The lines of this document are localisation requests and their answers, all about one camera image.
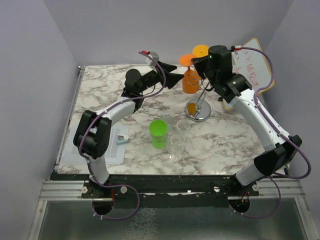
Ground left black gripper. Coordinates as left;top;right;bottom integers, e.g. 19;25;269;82
138;60;184;94

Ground green plastic wine glass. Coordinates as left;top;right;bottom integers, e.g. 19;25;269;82
149;119;168;149

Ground small blue white stapler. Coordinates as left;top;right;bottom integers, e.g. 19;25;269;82
116;134;129;145

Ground clear wine glass right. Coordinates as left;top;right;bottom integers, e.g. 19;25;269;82
176;119;190;137

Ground whiteboard with yellow frame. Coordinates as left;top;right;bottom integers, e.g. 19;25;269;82
221;37;276;113

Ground aluminium frame rails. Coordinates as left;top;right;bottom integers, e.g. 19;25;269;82
28;66;86;240

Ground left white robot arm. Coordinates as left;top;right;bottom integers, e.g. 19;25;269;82
73;61;184;198

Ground printed paper sheets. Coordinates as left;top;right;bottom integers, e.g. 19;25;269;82
60;124;130;166

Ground chrome wine glass rack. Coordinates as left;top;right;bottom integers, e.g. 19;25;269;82
184;79;212;122

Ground clear wine glass left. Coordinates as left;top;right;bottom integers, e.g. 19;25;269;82
160;115;174;134

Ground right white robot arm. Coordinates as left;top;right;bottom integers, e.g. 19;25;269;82
191;45;302;196

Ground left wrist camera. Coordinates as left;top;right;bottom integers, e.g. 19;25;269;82
145;51;159;72

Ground orange plastic wine glass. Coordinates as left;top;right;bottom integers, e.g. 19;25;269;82
179;53;200;94

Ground clear wine glass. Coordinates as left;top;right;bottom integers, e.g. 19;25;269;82
176;119;190;137
160;115;174;134
167;133;185;160

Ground yellow plastic wine glass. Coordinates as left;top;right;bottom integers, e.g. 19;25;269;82
192;44;209;58

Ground clear wine glass front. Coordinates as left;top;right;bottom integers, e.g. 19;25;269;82
167;133;185;160

